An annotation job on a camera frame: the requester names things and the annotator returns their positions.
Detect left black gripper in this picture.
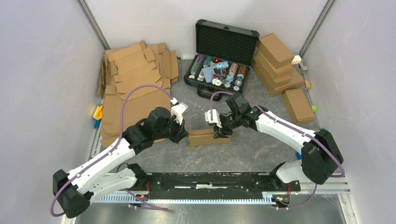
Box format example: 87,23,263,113
154,114,188,144

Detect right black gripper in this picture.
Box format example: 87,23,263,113
212,112,241,139

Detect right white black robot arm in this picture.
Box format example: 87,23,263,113
205,93,345,190

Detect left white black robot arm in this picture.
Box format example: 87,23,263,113
53,103,188,218

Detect single folded cardboard box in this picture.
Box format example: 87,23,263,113
282,89,315,125

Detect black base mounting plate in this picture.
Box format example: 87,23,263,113
131,172,301,200

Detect stack of flat cardboard blanks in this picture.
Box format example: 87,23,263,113
98,41,179,147

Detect blue green stacked bricks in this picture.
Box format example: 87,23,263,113
295,152,302,160

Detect black poker chip case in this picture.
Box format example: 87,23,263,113
184,19,260,99

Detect orange yellow toy block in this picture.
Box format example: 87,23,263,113
92,105,103,120

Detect small wooden cube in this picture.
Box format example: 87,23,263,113
305,80,311,90

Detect white blue toy brick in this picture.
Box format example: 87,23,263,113
291,53,302,65

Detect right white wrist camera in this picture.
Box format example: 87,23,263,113
205,109,222,128

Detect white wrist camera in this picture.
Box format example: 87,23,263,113
205,109,222,128
170,98,188,125

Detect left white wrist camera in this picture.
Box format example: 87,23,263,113
170,98,188,125

